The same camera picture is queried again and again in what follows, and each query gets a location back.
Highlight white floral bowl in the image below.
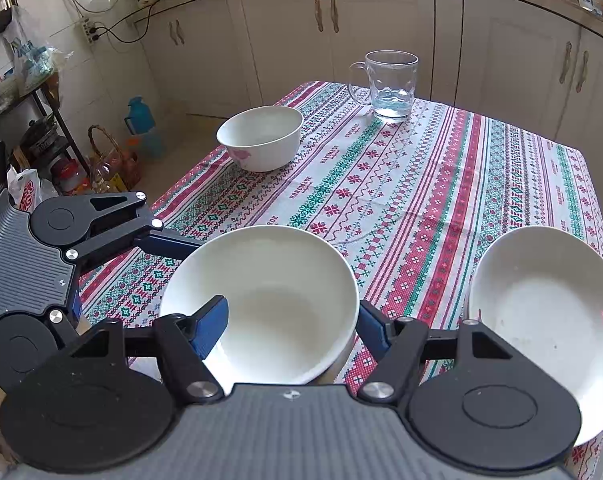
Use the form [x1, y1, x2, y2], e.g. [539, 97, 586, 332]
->
[159, 225, 359, 386]
[216, 105, 303, 173]

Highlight white floral plate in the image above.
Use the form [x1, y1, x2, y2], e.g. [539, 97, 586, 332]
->
[467, 226, 603, 448]

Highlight hanging clear plastic bag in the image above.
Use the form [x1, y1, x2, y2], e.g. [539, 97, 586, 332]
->
[2, 5, 73, 87]

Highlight clear glass mug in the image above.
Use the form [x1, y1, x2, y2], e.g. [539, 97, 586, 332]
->
[348, 50, 419, 121]

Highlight black metal shelf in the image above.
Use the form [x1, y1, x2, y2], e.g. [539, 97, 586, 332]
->
[0, 10, 91, 173]

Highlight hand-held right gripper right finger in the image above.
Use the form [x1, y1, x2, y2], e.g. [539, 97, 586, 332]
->
[356, 300, 527, 403]

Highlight wicker basket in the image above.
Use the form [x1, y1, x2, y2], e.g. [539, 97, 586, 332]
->
[88, 125, 142, 193]

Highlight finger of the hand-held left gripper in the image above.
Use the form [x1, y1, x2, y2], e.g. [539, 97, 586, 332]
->
[64, 191, 213, 273]
[46, 309, 91, 352]

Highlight metal cooking pot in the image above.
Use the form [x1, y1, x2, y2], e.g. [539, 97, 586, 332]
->
[19, 115, 61, 154]

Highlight patterned striped tablecloth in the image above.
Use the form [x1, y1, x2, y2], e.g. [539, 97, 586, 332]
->
[76, 80, 603, 480]

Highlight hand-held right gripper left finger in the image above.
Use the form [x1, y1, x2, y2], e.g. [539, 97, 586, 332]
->
[56, 295, 231, 403]

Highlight white red-printed plastic bag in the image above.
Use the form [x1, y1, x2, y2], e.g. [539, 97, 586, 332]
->
[6, 167, 43, 207]

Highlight blue thermos jug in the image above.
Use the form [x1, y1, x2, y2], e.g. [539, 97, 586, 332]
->
[124, 96, 165, 158]

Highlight black power cable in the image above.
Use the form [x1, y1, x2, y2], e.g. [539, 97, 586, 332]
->
[98, 2, 158, 45]

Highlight red-lidded jar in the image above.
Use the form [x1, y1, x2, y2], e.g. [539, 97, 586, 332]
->
[52, 157, 90, 196]

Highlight cream kitchen cabinets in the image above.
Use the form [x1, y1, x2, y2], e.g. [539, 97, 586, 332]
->
[134, 0, 603, 161]

